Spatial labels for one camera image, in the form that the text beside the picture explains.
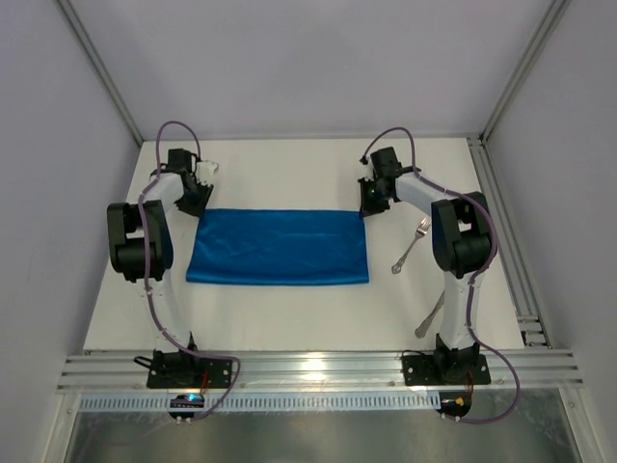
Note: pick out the controller board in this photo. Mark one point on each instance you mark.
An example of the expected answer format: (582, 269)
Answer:
(185, 407)
(454, 407)

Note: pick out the right aluminium frame post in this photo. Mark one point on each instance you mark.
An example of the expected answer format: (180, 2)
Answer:
(539, 39)

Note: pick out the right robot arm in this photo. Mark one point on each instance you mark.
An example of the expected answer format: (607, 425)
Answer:
(463, 248)

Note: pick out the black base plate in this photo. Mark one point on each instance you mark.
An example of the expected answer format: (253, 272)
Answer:
(431, 370)
(179, 370)

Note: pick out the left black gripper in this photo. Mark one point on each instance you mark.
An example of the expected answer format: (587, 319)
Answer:
(197, 201)

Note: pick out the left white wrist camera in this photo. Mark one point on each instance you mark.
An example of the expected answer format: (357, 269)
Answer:
(206, 171)

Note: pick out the slotted grey cable duct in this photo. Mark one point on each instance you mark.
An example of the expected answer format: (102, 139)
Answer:
(238, 402)

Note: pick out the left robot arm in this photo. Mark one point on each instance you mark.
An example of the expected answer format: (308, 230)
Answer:
(142, 250)

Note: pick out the silver fork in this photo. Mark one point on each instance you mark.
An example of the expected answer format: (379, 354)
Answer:
(421, 231)

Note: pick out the silver table knife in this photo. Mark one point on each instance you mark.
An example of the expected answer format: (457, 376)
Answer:
(422, 329)

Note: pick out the right controller board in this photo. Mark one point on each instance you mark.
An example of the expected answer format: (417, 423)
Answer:
(454, 407)

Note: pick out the right aluminium side rail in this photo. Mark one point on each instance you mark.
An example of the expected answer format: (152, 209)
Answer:
(526, 302)

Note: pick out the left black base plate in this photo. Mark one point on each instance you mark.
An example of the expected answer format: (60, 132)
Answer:
(179, 370)

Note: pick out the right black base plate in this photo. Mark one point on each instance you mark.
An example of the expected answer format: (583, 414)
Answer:
(431, 370)

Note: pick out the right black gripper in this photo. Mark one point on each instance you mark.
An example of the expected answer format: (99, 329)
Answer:
(369, 201)

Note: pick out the blue satin napkin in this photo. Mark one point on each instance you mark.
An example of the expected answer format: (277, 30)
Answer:
(279, 247)

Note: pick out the left aluminium frame post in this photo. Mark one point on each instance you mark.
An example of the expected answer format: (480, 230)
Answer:
(82, 37)

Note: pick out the left controller board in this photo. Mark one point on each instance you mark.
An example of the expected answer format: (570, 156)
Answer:
(185, 407)

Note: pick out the aluminium front rail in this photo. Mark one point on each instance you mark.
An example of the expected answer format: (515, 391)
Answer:
(116, 371)

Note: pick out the aluminium frame post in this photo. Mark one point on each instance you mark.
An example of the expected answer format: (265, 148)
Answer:
(82, 37)
(539, 39)

